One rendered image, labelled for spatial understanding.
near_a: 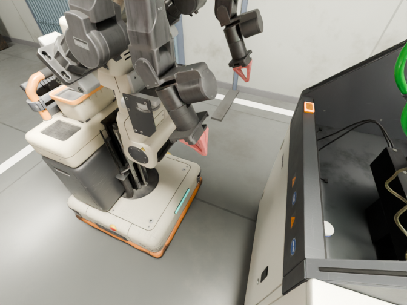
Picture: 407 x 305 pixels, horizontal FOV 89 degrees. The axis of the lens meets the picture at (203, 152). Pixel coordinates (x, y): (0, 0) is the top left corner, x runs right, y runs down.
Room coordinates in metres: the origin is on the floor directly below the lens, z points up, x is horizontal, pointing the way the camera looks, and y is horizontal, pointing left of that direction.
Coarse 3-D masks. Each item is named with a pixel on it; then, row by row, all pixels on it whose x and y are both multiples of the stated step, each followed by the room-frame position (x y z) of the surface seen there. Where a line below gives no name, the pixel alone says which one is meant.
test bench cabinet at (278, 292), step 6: (288, 126) 0.75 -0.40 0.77; (270, 174) 0.74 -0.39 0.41; (258, 210) 0.69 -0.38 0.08; (252, 252) 0.41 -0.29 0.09; (246, 294) 0.20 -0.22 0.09; (270, 294) 0.11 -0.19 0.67; (276, 294) 0.10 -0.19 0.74; (282, 294) 0.09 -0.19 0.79; (264, 300) 0.11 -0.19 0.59; (270, 300) 0.10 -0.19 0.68
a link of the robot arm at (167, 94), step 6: (162, 84) 0.40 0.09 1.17; (168, 84) 0.39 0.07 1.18; (174, 84) 0.38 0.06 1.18; (156, 90) 0.39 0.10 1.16; (162, 90) 0.38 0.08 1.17; (168, 90) 0.38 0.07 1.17; (174, 90) 0.38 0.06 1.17; (162, 96) 0.38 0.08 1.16; (168, 96) 0.38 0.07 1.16; (174, 96) 0.38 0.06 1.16; (162, 102) 0.38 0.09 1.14; (168, 102) 0.37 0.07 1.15; (174, 102) 0.37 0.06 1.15; (180, 102) 0.38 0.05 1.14; (168, 108) 0.37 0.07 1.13; (174, 108) 0.37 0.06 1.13
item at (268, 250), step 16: (288, 144) 0.62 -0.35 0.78; (272, 176) 0.68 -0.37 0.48; (272, 192) 0.54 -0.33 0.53; (272, 208) 0.44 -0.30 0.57; (272, 224) 0.36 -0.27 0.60; (256, 240) 0.44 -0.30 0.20; (272, 240) 0.28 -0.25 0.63; (256, 256) 0.33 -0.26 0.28; (272, 256) 0.22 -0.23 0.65; (256, 272) 0.24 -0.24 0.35; (272, 272) 0.17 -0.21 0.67; (256, 288) 0.18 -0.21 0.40; (272, 288) 0.13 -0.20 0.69; (256, 304) 0.12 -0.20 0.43
